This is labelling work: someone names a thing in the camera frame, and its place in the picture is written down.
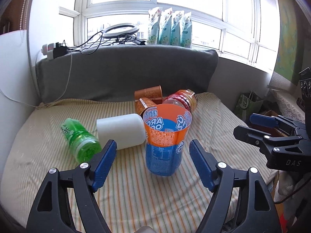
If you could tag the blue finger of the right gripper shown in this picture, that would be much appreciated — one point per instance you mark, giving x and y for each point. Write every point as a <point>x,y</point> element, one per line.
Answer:
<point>262,120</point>

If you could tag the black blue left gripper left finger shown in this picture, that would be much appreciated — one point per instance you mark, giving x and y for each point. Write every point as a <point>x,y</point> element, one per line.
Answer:
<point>51,210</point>

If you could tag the orange blue cut bottle cup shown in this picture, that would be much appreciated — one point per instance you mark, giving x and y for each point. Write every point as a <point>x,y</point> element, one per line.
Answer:
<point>166,126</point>

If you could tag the green plastic bottle cup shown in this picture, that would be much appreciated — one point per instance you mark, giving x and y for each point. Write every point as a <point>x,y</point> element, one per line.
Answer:
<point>82,144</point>

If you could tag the clear red-label bottle cup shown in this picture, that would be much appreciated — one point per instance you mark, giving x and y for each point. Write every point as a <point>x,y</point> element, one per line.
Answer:
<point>184,98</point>

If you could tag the white foam cup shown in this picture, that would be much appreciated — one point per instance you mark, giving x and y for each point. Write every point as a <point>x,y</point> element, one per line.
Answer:
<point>126,130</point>

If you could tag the copper cup back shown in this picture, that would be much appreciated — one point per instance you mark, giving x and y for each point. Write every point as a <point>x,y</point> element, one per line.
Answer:
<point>152,93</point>

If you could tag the copper cup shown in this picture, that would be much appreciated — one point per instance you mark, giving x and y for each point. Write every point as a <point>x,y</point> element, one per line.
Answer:
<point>142,104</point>
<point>152,93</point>

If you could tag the copper cup front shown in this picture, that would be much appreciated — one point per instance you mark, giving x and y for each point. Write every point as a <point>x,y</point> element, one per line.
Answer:
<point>142,104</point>

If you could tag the green paper bag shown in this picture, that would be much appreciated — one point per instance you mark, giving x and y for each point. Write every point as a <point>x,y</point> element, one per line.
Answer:
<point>247,104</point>

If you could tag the striped yellow mattress cover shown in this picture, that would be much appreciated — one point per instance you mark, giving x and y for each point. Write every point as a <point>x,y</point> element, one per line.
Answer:
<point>132,197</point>

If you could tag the white sofa armrest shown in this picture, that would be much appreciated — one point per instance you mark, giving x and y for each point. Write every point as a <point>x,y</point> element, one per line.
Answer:
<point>18,94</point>

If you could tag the grey cushion backrest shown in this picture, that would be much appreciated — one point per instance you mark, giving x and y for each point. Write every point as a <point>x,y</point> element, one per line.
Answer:
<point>114,73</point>

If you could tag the black power adapter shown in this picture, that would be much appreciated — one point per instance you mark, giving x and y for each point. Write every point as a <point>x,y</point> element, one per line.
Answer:
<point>59,50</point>

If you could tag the white power strip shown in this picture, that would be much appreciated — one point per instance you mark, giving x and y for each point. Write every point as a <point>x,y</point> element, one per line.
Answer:
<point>49,50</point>

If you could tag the white window frame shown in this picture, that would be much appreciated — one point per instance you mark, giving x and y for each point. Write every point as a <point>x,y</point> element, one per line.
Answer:
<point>246,31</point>

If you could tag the white ring light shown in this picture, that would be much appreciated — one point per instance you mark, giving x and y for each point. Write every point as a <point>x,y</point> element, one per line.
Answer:
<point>120,30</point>

